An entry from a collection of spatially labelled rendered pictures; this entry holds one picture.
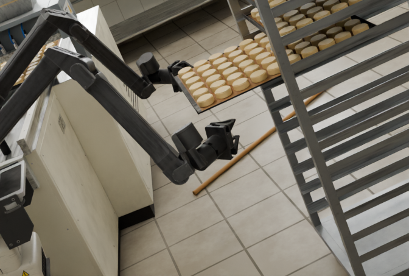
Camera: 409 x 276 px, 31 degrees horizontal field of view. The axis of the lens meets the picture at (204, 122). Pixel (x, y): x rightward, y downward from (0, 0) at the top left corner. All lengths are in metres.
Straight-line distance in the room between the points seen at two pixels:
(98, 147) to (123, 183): 0.23
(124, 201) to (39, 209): 0.84
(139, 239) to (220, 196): 0.45
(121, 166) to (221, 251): 0.68
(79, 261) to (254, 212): 0.88
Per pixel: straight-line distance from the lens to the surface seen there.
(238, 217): 3.43
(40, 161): 2.81
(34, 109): 3.03
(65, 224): 2.93
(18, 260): 2.39
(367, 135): 2.82
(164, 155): 1.95
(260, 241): 3.21
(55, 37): 3.39
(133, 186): 3.62
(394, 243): 2.54
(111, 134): 3.50
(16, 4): 3.40
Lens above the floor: 1.76
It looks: 23 degrees down
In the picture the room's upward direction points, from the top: 23 degrees counter-clockwise
